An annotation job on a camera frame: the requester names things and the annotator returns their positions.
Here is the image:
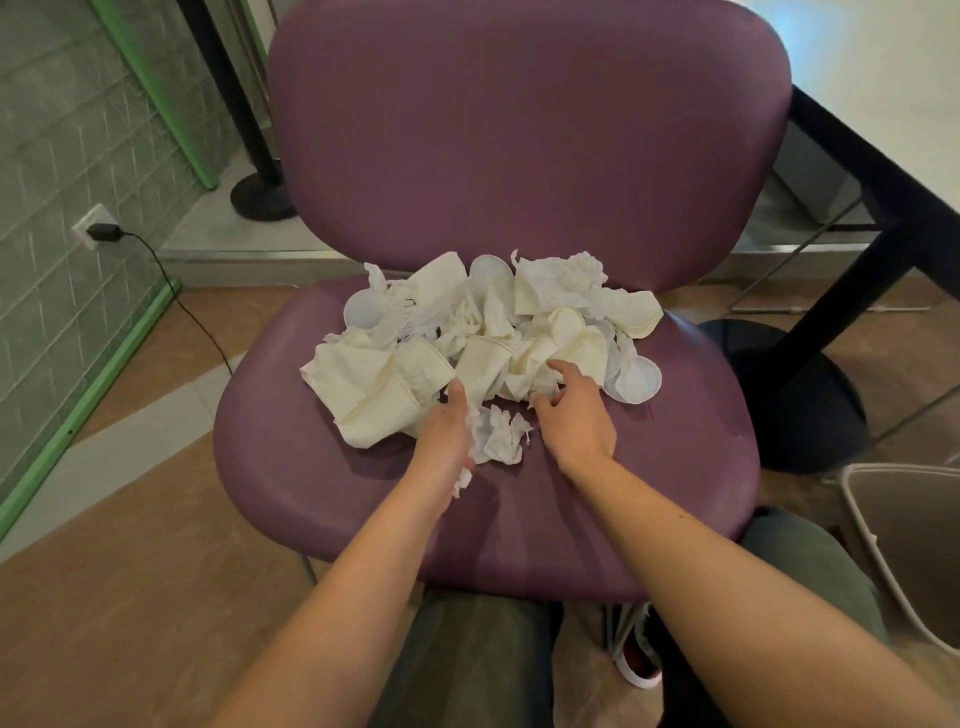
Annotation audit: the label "person's right hand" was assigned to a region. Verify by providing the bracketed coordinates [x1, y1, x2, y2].
[528, 358, 618, 482]

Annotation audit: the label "purple upholstered chair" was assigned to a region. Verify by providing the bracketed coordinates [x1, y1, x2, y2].
[213, 0, 795, 606]

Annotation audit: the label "person's left hand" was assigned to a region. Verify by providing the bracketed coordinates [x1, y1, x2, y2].
[411, 378, 480, 493]

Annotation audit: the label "black cable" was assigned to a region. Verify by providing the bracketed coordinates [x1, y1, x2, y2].
[120, 231, 237, 378]

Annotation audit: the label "pile of crushed paper cups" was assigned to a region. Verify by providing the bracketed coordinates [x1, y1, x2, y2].
[300, 249, 666, 451]

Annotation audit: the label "white plastic lid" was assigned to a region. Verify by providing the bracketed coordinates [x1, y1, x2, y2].
[603, 352, 664, 407]
[342, 288, 391, 332]
[468, 254, 516, 301]

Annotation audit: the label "person's right forearm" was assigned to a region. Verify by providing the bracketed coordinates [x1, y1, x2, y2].
[558, 453, 960, 728]

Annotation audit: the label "white wall socket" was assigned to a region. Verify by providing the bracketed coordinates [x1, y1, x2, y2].
[71, 202, 114, 251]

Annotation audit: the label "grey waste bin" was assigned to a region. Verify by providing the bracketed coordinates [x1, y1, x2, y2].
[837, 462, 960, 658]

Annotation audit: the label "white tissue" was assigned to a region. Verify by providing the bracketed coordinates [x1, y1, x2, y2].
[452, 405, 535, 500]

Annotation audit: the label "green baseboard strip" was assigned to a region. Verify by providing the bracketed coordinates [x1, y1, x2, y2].
[0, 279, 183, 540]

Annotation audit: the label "green door frame strip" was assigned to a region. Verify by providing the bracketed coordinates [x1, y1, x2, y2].
[86, 0, 220, 192]

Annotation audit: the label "white table with black pedestal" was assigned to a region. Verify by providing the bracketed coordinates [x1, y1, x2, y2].
[693, 0, 960, 476]

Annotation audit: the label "person's left forearm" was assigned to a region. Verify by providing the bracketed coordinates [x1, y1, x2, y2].
[206, 472, 470, 728]

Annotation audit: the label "red and white shoe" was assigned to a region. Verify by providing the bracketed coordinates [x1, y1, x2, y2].
[611, 603, 666, 692]

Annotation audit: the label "metal rod frame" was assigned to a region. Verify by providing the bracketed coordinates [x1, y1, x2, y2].
[727, 193, 935, 315]

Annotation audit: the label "olive green trousers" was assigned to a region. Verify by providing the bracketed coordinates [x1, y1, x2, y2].
[366, 507, 891, 728]

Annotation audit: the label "black pole with round base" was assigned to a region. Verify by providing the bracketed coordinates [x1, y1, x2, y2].
[174, 0, 303, 224]

